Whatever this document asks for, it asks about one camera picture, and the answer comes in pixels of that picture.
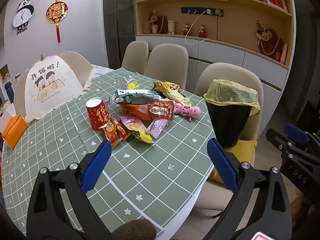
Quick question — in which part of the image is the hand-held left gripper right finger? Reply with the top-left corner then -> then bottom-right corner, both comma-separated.
200,138 -> 293,240

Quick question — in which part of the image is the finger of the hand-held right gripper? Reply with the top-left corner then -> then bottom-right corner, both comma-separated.
265,128 -> 310,158
284,123 -> 320,147

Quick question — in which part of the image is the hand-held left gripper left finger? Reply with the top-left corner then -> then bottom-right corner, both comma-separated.
26,140 -> 118,240

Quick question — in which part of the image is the small red packet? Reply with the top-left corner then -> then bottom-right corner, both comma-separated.
115,120 -> 131,142
99,121 -> 120,148

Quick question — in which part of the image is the black bin with yellow bag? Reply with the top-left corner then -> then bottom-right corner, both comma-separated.
203,79 -> 261,148

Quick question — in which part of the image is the red paper cup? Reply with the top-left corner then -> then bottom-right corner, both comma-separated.
86,97 -> 114,132

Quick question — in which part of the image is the pink yellow snack packet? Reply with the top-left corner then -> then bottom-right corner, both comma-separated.
119,115 -> 155,144

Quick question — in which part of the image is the pink segmented pig toy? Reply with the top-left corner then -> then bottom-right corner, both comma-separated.
174,102 -> 202,122

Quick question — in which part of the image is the orange snack bag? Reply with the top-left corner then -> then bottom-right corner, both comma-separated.
120,104 -> 153,120

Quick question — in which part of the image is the pink candy wrapper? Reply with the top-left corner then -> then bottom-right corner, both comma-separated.
146,118 -> 168,139

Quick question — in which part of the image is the green snack packet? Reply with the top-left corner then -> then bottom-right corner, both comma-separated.
114,89 -> 160,105

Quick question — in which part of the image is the red snack packet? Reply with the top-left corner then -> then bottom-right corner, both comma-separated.
147,100 -> 175,121

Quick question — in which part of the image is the gold snack packet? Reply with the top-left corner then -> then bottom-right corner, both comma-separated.
153,81 -> 192,107

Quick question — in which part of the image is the yellow seat cushion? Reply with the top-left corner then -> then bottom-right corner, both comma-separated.
209,139 -> 258,183

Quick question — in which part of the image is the green checked tablecloth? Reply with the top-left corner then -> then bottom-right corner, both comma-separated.
1,67 -> 217,238

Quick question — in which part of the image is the brown fuzzy cloth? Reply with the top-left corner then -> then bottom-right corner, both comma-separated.
110,219 -> 158,240

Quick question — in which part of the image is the pink box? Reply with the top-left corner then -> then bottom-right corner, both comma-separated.
280,44 -> 288,64

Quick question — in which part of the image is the beige dining chair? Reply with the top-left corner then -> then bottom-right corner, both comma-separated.
121,41 -> 150,70
144,44 -> 189,89
194,62 -> 264,218

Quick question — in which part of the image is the cream mesh food cover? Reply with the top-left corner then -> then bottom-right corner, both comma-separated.
14,50 -> 100,120

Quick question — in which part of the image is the orange tissue box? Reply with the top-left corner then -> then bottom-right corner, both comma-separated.
1,114 -> 29,150

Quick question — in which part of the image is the clear packaging with yellow toy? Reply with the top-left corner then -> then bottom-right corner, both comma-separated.
119,78 -> 138,90

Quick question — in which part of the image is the large brown flower bag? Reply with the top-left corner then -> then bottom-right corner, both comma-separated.
255,20 -> 282,57

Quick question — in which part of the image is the blue bottle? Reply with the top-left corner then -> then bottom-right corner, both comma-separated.
4,81 -> 14,104

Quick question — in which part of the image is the wooden shelf cabinet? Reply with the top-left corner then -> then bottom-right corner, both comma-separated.
134,0 -> 295,140

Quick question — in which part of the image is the dark tall cabinet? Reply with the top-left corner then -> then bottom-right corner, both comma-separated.
103,0 -> 137,69

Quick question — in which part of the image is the small brown flower bag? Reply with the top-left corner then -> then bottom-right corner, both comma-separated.
149,10 -> 168,34

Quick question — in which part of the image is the black power strip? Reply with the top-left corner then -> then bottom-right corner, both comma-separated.
181,7 -> 224,16

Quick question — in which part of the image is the black power cable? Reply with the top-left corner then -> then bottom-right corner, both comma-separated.
215,15 -> 222,41

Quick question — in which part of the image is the white charging cable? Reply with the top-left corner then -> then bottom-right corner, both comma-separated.
185,11 -> 213,45

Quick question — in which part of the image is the red gold wall ornament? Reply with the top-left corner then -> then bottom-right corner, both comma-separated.
45,0 -> 68,43

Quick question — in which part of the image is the panda wall clock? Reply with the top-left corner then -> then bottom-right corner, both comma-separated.
12,0 -> 35,37

